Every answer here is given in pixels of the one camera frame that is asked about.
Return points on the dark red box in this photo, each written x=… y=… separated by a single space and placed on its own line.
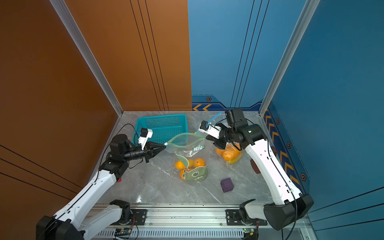
x=255 y=167

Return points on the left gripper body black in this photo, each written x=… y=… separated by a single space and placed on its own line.
x=146 y=153

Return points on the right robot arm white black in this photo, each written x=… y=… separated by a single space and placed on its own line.
x=289 y=203

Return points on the purple cube box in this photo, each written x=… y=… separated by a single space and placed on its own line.
x=227 y=185

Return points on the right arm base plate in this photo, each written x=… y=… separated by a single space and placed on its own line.
x=234 y=218

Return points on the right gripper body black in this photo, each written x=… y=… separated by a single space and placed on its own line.
x=219 y=139

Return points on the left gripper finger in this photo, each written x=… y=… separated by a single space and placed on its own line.
x=156 y=147
x=152 y=153

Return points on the yellow orange mango back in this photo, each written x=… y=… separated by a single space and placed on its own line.
x=190 y=164

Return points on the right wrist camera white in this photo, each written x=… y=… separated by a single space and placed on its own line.
x=213 y=131

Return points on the aluminium rail front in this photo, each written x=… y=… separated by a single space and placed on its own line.
x=186 y=217

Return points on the orange mango front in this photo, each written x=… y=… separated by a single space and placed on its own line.
x=198 y=163

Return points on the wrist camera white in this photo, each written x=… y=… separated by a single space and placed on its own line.
x=144 y=136
x=213 y=131

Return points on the teal plastic basket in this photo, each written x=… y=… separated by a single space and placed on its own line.
x=164 y=127

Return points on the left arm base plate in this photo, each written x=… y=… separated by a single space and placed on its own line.
x=136 y=217

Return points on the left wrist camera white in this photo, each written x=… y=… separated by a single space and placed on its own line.
x=144 y=136

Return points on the orange mango later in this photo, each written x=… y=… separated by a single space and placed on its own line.
x=231 y=154

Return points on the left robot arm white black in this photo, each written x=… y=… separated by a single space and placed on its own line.
x=70 y=223

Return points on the clear bags stack green print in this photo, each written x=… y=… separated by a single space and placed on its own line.
x=187 y=146

